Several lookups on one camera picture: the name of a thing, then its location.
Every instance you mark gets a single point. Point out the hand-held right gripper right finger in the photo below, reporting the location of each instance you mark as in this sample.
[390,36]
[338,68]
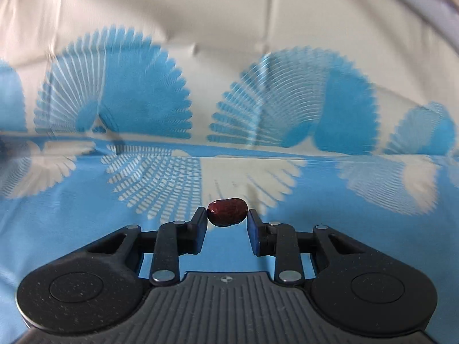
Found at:
[252,230]

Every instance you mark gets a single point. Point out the blue fan-patterned bed sheet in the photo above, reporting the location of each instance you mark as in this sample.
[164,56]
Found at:
[107,204]

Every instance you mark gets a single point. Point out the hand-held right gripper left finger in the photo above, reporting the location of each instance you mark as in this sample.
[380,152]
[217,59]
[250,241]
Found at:
[202,224]

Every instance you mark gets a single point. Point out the dark red date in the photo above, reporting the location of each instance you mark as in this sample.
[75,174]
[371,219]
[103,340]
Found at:
[227,212]

